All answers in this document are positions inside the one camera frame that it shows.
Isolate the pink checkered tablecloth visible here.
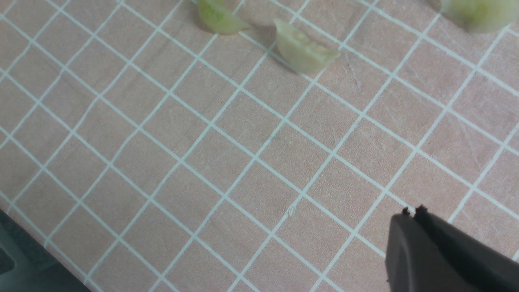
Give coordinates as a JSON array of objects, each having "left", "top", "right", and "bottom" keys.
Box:
[{"left": 0, "top": 0, "right": 519, "bottom": 292}]

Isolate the green dumpling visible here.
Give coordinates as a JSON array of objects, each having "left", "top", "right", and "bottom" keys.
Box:
[
  {"left": 440, "top": 0, "right": 519, "bottom": 34},
  {"left": 197, "top": 0, "right": 252, "bottom": 35}
]

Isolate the pale dumpling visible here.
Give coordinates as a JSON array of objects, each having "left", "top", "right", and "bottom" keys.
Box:
[{"left": 274, "top": 18, "right": 341, "bottom": 74}]

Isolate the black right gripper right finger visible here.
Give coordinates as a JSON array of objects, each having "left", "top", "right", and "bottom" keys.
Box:
[{"left": 413, "top": 205, "right": 519, "bottom": 292}]

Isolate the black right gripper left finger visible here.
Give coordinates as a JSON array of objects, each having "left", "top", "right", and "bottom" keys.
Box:
[{"left": 385, "top": 208, "right": 479, "bottom": 292}]

